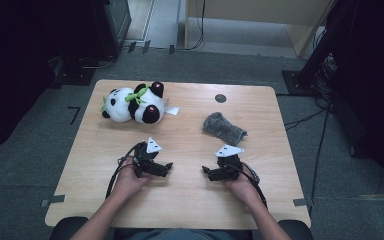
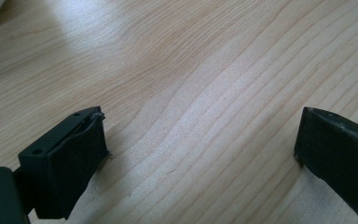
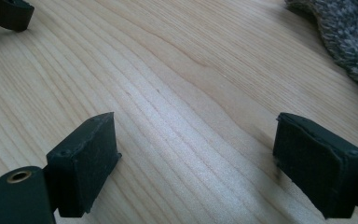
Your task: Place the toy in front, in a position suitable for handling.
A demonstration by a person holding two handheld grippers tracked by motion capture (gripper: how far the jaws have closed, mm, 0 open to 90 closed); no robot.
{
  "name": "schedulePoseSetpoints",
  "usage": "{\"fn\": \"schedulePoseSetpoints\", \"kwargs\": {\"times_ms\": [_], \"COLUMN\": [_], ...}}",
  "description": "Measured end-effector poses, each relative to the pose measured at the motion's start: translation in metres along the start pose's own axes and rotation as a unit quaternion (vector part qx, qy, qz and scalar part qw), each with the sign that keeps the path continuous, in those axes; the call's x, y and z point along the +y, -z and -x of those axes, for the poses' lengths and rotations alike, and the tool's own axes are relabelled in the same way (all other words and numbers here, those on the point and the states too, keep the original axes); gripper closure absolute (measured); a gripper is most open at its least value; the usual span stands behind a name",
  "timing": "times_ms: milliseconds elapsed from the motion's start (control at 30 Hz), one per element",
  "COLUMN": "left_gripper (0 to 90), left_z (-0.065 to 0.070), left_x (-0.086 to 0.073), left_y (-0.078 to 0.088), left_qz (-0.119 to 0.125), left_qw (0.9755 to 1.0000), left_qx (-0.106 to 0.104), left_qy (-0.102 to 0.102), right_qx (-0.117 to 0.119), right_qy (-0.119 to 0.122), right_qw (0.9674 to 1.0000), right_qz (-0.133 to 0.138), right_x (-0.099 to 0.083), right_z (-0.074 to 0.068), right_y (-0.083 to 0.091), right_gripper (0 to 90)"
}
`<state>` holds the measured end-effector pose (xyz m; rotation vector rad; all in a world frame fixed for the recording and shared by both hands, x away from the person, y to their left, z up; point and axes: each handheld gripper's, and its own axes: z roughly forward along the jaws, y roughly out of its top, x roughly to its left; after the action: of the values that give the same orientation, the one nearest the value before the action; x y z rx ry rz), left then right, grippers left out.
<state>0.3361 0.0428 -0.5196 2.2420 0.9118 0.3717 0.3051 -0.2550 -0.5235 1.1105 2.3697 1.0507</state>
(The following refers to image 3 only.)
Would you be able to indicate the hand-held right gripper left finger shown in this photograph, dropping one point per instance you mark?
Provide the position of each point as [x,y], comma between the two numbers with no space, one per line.
[84,168]

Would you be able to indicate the grey knitted cloth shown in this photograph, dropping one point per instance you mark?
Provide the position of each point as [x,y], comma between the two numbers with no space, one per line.
[351,31]

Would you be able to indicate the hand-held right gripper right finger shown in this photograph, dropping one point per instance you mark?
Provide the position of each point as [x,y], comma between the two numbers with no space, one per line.
[317,165]

